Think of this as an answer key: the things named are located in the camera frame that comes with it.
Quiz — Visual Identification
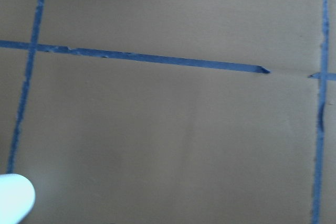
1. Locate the light blue plastic cup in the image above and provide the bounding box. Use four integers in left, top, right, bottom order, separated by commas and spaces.
1, 174, 35, 223

